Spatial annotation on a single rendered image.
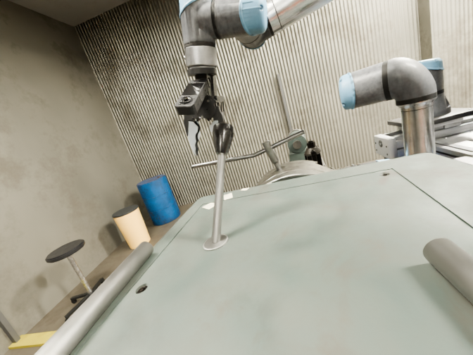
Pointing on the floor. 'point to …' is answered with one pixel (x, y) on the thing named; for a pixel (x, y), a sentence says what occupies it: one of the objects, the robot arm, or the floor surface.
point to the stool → (74, 270)
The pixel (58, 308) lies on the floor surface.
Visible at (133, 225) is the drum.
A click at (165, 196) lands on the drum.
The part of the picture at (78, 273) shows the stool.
